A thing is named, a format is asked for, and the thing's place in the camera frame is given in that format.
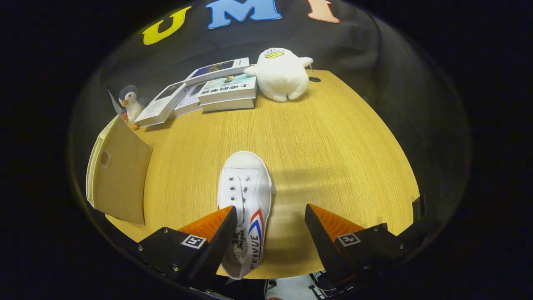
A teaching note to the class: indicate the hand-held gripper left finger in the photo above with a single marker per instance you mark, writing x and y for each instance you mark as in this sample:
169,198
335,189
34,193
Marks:
212,254

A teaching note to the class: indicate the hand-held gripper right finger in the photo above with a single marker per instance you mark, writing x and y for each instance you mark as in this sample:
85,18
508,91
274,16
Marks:
327,250

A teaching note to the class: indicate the white canvas shoe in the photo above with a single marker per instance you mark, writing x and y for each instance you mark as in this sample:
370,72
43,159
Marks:
245,175

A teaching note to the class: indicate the beige fabric storage box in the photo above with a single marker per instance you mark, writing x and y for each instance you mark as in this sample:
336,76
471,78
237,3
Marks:
123,179

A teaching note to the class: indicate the plain thick grey book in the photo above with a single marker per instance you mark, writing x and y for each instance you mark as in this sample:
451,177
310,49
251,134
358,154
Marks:
229,106

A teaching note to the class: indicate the thin white printed booklet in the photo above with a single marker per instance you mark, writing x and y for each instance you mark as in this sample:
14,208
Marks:
189,102

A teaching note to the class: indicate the white book with portrait cover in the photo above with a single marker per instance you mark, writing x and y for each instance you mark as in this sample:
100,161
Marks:
160,106

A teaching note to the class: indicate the book with pale teal cover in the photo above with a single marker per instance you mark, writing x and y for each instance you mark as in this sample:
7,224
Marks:
227,89

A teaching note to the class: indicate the penguin plush toy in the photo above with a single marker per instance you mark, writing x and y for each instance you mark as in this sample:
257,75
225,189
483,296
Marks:
131,104

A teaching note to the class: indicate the small black desk grommet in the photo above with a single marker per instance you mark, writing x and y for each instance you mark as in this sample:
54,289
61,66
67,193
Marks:
315,79

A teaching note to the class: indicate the white duck plush toy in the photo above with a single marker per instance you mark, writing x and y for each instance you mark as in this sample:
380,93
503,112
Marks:
281,75

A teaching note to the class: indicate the book with blue photo cover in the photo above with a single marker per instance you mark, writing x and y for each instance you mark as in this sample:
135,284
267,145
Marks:
216,68

